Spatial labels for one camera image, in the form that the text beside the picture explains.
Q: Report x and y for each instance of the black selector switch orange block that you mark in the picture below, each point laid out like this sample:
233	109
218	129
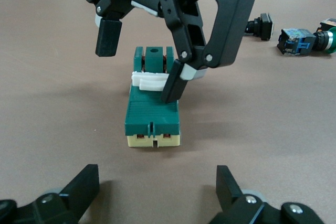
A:
328	23

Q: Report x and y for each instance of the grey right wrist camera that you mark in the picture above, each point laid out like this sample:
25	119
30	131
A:
144	7

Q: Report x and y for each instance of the green load switch cream base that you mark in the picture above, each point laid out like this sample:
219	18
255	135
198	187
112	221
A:
152	111

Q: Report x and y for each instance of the brown paper table cover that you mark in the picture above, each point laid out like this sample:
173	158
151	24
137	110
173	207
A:
52	103

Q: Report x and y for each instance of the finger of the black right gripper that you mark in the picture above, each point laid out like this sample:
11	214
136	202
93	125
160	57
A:
109	37

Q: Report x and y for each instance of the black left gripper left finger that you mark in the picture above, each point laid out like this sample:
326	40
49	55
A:
73	195

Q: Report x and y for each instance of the green mushroom pushbutton switch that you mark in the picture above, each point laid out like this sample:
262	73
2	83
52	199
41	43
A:
296	41

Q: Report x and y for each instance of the black square pushbutton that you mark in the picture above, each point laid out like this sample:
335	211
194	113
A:
262	27

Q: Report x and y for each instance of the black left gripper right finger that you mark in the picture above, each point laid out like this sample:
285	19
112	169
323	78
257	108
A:
231	197

